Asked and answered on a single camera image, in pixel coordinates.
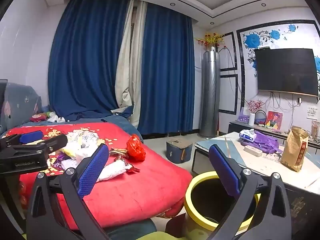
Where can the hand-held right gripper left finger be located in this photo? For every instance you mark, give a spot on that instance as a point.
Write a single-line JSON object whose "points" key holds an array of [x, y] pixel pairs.
{"points": [[92, 170]]}

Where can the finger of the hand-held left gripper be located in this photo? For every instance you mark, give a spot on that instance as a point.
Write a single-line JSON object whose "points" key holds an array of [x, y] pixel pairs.
{"points": [[52, 142], [31, 137]]}

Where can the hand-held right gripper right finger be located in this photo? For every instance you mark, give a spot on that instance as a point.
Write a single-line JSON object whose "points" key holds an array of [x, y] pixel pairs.
{"points": [[225, 172]]}

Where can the white foam net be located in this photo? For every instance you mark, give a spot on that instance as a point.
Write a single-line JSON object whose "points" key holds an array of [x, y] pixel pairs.
{"points": [[111, 171]]}

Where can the purple snack packet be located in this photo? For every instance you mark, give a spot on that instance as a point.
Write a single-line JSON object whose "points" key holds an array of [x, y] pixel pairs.
{"points": [[58, 160]]}

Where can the yellow trash bin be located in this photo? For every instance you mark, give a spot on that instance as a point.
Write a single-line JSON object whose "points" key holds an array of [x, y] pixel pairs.
{"points": [[190, 205]]}

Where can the red plush toy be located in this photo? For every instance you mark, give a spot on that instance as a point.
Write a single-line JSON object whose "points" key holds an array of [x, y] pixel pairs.
{"points": [[38, 118]]}

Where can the white plush toy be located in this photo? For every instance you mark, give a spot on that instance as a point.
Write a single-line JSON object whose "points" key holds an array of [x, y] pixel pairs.
{"points": [[53, 118]]}

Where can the white yellow plastic bag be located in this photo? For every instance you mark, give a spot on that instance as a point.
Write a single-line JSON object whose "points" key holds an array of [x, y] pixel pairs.
{"points": [[82, 145]]}

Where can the gold striped wrapper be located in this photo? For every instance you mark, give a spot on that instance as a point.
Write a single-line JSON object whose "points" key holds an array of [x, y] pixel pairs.
{"points": [[117, 152]]}

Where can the white power strip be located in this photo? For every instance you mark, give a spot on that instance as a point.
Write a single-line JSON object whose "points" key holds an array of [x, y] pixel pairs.
{"points": [[252, 150]]}

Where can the grey-blue covered sofa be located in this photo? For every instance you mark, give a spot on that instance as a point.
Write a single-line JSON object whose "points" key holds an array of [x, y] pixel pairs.
{"points": [[20, 100]]}

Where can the long red wrapper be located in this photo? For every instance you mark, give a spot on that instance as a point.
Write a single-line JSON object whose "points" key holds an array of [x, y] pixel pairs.
{"points": [[132, 170]]}

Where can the marble top coffee table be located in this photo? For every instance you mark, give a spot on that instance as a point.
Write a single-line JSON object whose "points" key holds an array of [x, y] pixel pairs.
{"points": [[265, 165]]}

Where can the white blue tissue pack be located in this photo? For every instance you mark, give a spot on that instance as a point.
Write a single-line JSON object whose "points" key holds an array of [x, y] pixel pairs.
{"points": [[246, 135]]}

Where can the red floral blanket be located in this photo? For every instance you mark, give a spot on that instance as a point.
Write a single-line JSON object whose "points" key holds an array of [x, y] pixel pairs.
{"points": [[130, 192]]}

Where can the red plastic bag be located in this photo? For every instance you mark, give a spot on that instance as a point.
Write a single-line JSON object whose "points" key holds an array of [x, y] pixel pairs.
{"points": [[135, 147]]}

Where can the purple bag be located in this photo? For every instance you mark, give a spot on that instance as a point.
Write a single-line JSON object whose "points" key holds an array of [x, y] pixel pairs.
{"points": [[265, 142]]}

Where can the blue square storage stool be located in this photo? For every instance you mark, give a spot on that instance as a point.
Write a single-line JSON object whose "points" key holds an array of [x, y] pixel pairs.
{"points": [[178, 150]]}

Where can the dark blue bed sheet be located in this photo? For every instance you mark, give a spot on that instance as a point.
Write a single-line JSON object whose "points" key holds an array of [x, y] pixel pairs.
{"points": [[117, 120]]}

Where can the purple box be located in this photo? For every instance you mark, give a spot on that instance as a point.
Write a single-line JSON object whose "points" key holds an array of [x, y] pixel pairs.
{"points": [[242, 117]]}

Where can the white vase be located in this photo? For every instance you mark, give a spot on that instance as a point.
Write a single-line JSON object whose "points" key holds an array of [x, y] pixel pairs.
{"points": [[251, 119]]}

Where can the round blue sand ornament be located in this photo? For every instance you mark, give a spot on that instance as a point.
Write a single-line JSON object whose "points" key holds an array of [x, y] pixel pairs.
{"points": [[262, 122]]}

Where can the black television cabinet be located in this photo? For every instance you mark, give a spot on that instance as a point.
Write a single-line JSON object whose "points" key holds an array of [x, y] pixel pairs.
{"points": [[277, 133]]}

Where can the colourful painting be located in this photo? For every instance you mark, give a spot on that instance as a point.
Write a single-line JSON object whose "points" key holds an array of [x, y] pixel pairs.
{"points": [[274, 120]]}

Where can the person's dark trousers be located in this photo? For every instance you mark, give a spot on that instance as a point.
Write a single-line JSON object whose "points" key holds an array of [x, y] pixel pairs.
{"points": [[132, 230]]}

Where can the large brown paper bag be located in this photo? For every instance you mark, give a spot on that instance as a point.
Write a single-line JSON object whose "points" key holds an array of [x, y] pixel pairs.
{"points": [[295, 150]]}

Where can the wide blue curtain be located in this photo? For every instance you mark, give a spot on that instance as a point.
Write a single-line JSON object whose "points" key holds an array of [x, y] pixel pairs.
{"points": [[82, 67]]}

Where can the silver tower air conditioner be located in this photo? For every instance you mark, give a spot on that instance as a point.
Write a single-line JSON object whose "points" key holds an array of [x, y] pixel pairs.
{"points": [[211, 92]]}

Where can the person's yellow-green jacket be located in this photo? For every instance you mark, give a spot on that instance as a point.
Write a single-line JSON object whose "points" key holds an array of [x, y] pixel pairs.
{"points": [[160, 236]]}

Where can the narrow blue curtain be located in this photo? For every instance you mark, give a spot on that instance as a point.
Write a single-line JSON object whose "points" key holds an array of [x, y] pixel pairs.
{"points": [[167, 80]]}

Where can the beige curtain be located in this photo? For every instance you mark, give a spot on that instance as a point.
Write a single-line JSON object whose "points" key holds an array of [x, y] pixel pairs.
{"points": [[130, 62]]}

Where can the yellow artificial flowers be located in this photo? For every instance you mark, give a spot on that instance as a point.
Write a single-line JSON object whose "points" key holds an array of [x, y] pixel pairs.
{"points": [[210, 38]]}

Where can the tall black framed wall panel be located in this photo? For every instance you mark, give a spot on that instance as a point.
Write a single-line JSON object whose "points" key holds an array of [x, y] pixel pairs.
{"points": [[228, 95]]}

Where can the white wall socket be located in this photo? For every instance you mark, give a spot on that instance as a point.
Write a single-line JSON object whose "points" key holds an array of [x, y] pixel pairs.
{"points": [[299, 101]]}

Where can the white wall notice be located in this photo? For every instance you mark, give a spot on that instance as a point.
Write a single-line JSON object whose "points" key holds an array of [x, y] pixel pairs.
{"points": [[313, 112]]}

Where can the black wall television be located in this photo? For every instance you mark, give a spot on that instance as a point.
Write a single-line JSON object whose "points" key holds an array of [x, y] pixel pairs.
{"points": [[285, 70]]}

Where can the small black framed wall panel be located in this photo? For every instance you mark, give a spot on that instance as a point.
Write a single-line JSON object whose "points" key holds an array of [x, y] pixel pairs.
{"points": [[228, 52]]}

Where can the blue flower wall decal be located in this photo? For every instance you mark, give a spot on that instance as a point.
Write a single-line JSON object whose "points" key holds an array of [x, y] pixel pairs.
{"points": [[252, 40]]}

